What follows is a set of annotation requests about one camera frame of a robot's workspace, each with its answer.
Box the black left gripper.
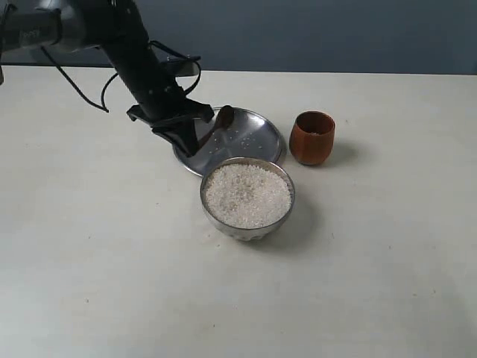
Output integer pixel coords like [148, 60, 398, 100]
[86, 1, 213, 157]

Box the dark red wooden spoon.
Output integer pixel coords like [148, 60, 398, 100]
[196, 105, 235, 151]

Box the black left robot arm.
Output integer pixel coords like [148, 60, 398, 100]
[1, 1, 214, 157]

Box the steel bowl of rice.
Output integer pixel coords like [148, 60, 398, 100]
[200, 157, 295, 242]

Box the round steel plate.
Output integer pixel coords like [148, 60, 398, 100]
[173, 107, 286, 177]

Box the brown wooden cup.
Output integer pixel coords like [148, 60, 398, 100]
[289, 111, 335, 166]

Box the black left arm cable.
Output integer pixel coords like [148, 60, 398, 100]
[37, 39, 202, 113]

